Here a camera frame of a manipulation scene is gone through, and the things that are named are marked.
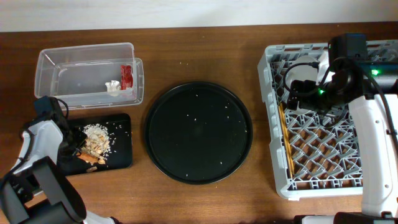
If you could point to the clear plastic bin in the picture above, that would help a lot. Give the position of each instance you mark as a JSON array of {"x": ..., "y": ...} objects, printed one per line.
[{"x": 78, "y": 75}]

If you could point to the orange carrot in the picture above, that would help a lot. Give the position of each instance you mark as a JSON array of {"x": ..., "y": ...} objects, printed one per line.
[{"x": 88, "y": 158}]

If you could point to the red snack wrapper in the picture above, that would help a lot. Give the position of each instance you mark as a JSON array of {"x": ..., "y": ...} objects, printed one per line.
[{"x": 127, "y": 80}]

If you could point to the wooden chopstick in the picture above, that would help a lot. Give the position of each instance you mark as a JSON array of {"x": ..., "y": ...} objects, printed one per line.
[
  {"x": 289, "y": 152},
  {"x": 284, "y": 140}
]

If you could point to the peanut shells pile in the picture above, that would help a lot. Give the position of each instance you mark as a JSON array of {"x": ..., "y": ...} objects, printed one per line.
[{"x": 97, "y": 144}]

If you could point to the white tissue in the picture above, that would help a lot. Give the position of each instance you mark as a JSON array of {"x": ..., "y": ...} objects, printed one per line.
[{"x": 113, "y": 87}]

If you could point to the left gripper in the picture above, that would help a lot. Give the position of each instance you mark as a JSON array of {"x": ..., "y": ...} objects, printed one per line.
[{"x": 80, "y": 136}]

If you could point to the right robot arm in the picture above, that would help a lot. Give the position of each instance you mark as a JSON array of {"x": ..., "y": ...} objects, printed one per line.
[{"x": 368, "y": 91}]

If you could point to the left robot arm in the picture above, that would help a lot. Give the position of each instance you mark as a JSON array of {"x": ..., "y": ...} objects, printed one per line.
[{"x": 35, "y": 190}]

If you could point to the grey dishwasher rack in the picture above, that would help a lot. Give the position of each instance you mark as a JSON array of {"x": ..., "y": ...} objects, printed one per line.
[{"x": 312, "y": 155}]

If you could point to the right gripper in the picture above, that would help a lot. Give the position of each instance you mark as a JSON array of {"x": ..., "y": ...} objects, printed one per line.
[{"x": 305, "y": 88}]

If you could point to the grey plate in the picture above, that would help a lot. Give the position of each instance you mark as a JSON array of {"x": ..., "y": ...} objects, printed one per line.
[{"x": 302, "y": 73}]

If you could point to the white rice pile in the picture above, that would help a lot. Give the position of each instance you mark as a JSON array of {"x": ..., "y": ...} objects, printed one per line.
[{"x": 116, "y": 136}]

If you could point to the black rectangular tray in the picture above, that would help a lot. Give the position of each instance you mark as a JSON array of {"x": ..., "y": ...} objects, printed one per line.
[{"x": 119, "y": 153}]

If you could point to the round black tray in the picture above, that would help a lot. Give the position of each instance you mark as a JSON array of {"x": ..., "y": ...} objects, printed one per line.
[{"x": 198, "y": 133}]

